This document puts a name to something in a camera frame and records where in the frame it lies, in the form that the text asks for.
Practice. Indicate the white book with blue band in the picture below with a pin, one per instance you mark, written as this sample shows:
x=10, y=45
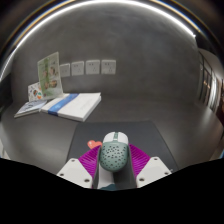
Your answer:
x=75, y=106

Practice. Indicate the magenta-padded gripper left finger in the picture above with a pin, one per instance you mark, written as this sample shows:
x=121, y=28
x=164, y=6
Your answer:
x=77, y=170

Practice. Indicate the striped cover book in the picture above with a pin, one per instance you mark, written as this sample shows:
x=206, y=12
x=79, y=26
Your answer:
x=29, y=108

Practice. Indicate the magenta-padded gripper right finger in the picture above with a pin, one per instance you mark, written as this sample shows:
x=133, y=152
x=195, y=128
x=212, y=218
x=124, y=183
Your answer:
x=151, y=169

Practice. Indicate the dark-framed glass partition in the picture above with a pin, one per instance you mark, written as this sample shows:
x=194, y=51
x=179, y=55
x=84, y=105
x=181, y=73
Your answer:
x=210, y=86

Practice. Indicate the pale green perforated computer mouse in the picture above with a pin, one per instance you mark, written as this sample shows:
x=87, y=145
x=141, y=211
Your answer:
x=114, y=154

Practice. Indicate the white sticker sheet card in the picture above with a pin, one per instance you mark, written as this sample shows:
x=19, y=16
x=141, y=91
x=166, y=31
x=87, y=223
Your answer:
x=34, y=92

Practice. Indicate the green food poster stand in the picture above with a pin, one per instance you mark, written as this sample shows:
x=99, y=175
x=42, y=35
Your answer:
x=50, y=76

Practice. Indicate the black mouse pad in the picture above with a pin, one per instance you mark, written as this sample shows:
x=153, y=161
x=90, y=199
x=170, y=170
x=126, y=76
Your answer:
x=146, y=135

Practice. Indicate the white ceiling light strip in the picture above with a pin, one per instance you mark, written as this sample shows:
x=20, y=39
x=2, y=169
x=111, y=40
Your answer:
x=180, y=20

